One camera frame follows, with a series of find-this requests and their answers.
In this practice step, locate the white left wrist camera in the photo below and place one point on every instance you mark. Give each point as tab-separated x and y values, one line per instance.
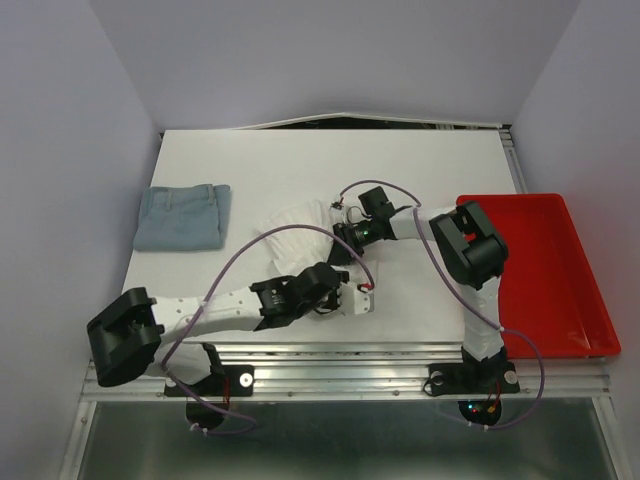
356	302

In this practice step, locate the folded light blue skirt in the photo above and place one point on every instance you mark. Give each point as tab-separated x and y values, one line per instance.
183	219

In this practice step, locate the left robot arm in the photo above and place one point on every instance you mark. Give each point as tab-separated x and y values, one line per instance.
140	335

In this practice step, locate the white skirt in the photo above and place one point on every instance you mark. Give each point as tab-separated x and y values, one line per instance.
301	236

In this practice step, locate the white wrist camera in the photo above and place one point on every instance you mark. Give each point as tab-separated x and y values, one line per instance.
341	211
356	302

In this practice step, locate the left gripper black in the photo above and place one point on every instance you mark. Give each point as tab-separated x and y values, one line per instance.
334	303

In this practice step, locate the aluminium frame rail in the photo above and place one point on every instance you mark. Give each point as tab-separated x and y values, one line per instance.
391	371

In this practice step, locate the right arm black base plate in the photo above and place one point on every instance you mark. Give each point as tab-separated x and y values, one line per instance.
465	379

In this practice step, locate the red plastic tray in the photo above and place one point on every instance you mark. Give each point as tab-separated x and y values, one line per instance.
548	291

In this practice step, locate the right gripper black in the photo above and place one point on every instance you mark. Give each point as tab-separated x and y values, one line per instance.
340	254

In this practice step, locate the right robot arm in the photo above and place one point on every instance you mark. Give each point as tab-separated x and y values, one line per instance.
469	255

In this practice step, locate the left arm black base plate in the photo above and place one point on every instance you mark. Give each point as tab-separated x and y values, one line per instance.
235	381

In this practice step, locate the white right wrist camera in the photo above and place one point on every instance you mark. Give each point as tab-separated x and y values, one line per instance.
341	211

